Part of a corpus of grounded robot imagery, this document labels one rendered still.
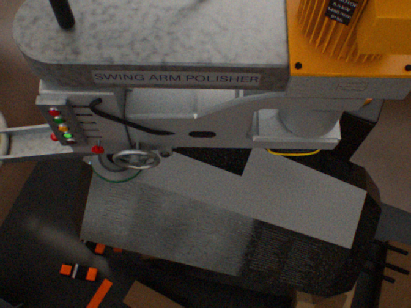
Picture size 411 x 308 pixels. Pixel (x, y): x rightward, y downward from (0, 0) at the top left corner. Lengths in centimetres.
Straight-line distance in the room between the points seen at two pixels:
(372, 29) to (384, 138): 219
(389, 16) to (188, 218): 126
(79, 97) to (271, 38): 51
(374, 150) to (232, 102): 182
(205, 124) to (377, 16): 68
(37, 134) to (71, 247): 97
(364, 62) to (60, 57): 69
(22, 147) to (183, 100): 79
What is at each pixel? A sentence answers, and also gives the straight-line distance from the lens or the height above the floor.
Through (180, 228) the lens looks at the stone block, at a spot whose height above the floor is 74.
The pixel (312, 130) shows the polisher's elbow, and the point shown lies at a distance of 159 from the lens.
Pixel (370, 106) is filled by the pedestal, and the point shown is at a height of 74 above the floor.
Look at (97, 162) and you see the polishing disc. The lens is 204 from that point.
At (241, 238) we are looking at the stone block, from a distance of 203.
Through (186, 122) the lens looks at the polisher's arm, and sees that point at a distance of 151.
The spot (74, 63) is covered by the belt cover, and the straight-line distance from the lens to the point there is 125.
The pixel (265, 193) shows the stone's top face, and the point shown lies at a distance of 201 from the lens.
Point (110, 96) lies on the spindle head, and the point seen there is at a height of 156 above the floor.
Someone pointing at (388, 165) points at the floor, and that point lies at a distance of 313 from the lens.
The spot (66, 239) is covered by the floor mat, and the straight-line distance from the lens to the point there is 289.
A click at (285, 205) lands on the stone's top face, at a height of 85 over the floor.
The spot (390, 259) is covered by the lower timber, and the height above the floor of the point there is 12.
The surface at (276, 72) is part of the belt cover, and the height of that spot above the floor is 169.
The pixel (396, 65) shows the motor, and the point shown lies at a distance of 127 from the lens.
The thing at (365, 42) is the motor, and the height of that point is 191.
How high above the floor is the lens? 275
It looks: 68 degrees down
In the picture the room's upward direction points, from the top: 2 degrees clockwise
